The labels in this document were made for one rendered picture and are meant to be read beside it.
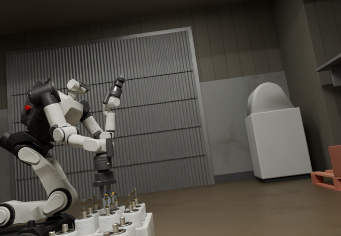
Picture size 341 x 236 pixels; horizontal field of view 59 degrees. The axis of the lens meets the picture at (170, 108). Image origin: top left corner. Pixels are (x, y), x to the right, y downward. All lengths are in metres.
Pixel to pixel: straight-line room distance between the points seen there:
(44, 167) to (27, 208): 0.26
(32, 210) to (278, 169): 2.97
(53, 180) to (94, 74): 3.26
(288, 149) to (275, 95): 0.72
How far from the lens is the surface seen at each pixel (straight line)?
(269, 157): 4.07
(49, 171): 2.00
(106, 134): 2.15
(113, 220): 1.58
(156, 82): 4.83
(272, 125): 4.09
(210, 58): 5.00
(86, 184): 4.92
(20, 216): 2.10
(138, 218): 1.57
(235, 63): 5.03
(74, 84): 1.99
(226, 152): 4.77
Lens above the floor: 0.49
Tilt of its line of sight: 9 degrees up
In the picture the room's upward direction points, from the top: 8 degrees counter-clockwise
